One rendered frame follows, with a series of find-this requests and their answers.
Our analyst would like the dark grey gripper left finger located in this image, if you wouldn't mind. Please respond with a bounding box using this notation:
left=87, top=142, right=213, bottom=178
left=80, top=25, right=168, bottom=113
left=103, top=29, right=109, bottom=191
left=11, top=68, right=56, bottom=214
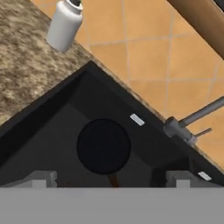
left=0, top=170, right=59, bottom=189

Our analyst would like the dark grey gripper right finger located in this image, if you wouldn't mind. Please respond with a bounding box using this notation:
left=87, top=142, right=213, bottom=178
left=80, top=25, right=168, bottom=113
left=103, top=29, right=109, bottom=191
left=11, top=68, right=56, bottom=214
left=165, top=170, right=222, bottom=189

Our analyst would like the black sink basin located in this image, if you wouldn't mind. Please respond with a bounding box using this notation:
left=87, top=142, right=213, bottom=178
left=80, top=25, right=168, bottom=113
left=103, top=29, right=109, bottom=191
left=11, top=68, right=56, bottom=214
left=0, top=59, right=224, bottom=189

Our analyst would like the grey metal tap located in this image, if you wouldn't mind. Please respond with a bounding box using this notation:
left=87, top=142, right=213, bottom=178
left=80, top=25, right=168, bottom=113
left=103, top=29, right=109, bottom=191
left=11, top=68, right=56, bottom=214
left=163, top=95, right=224, bottom=146

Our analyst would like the white bottle with dark cap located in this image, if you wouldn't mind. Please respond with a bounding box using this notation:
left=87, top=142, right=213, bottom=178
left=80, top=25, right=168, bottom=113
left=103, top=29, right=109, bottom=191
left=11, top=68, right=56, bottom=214
left=45, top=0, right=85, bottom=53

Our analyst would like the brown wooden cupboard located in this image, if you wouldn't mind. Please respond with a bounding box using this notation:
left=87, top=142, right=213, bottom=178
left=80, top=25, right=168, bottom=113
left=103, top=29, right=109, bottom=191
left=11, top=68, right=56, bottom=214
left=165, top=0, right=224, bottom=61

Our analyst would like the black pan with brown handle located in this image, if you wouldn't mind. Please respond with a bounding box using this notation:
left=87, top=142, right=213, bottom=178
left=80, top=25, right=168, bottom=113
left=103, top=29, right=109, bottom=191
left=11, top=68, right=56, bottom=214
left=76, top=117, right=132, bottom=189

